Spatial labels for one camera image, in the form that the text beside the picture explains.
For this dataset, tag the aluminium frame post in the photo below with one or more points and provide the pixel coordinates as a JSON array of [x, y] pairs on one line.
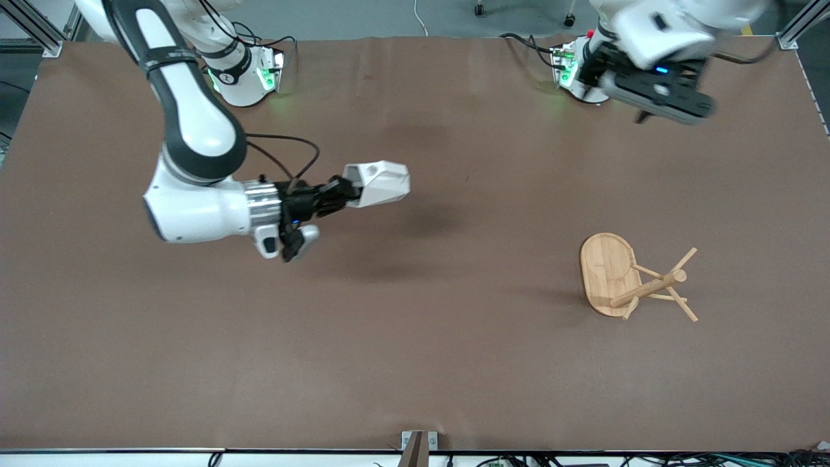
[[794, 29], [42, 32]]

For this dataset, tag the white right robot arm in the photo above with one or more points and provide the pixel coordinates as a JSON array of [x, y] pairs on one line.
[[194, 130]]

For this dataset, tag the white faceted cup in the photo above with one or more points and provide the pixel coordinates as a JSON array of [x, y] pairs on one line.
[[382, 185]]

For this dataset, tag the grey metal table bracket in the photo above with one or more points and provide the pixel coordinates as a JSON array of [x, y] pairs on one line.
[[419, 447]]

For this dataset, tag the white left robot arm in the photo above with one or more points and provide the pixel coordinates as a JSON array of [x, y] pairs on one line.
[[668, 35]]

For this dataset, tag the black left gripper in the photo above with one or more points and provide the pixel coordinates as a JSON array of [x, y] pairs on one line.
[[641, 116]]

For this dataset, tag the wooden cup rack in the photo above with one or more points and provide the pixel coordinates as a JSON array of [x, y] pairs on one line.
[[606, 272]]

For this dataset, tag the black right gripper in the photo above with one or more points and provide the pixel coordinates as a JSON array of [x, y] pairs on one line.
[[300, 203]]

